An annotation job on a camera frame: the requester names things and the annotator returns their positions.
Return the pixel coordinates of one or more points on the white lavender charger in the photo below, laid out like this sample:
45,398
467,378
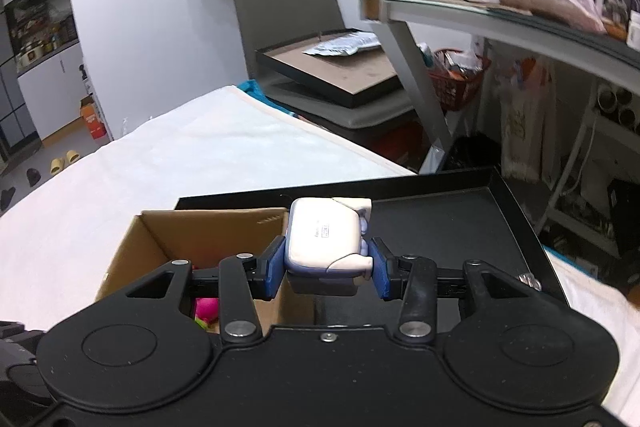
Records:
325,232

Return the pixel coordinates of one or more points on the orange box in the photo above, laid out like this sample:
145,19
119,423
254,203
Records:
95,122

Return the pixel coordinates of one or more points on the red basket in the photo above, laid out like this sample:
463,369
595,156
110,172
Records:
457,87

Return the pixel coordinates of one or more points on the black tray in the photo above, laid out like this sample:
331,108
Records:
440,227

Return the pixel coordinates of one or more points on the black shoe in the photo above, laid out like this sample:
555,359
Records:
7,197
33,177

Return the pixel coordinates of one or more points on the white tote bag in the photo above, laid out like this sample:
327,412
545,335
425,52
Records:
520,122

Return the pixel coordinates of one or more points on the pink bear toy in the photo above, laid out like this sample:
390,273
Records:
206,309

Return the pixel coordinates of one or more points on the silver blue packet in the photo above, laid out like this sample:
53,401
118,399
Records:
345,43

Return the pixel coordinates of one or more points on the brown cardboard box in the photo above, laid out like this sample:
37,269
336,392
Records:
150,247

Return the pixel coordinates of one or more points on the teal blanket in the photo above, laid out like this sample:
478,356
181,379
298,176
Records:
250,88

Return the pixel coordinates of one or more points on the blue figurine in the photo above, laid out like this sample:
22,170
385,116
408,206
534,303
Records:
529,279

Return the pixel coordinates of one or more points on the kitchen shelf with jars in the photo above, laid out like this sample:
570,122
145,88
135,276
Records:
40,27

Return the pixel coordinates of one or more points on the grey glass desk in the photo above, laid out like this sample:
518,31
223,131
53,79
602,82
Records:
400,37

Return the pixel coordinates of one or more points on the grey chair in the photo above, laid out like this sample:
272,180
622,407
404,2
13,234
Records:
285,7

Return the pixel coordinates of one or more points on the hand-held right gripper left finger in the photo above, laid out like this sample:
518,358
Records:
272,267

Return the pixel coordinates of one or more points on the black desk mat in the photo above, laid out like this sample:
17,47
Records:
600,44

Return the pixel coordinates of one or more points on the yellow slipper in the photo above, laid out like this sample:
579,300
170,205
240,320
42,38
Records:
73,156
56,165

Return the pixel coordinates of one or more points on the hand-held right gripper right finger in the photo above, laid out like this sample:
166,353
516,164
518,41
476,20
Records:
382,269

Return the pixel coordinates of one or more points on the black picture frame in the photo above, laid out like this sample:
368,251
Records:
345,77

